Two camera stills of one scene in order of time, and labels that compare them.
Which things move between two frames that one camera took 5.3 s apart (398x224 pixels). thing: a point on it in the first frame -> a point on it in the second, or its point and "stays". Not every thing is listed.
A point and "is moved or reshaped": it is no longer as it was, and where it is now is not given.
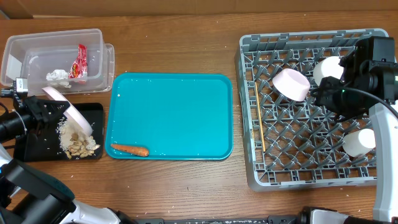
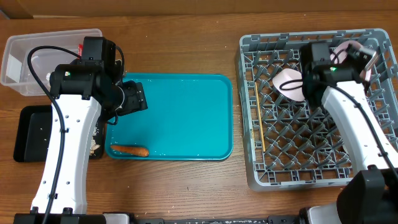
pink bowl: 291,84 stays
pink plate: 70,112 is moved or reshaped
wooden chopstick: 260,117 stays
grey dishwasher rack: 298,144 stays
